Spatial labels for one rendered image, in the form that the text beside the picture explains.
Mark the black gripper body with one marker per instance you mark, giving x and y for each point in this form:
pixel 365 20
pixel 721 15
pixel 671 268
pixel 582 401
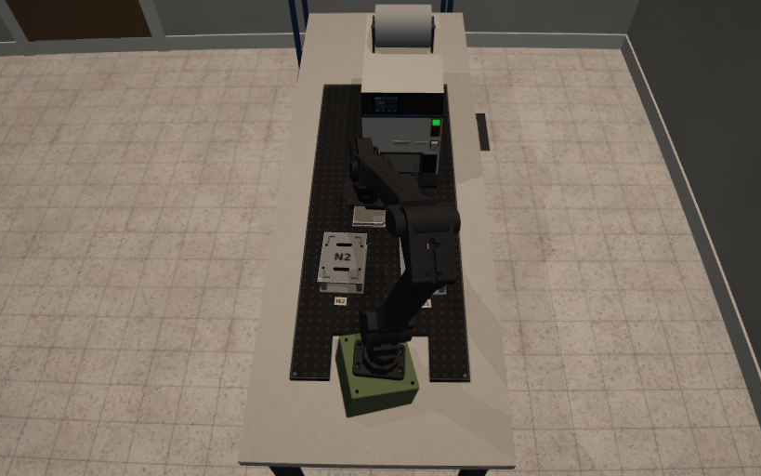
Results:
pixel 353 198

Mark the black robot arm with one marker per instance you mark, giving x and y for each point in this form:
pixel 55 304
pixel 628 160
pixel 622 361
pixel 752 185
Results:
pixel 418 220

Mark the grey horizontal roll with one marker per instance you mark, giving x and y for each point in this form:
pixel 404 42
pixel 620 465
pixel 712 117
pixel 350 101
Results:
pixel 403 25

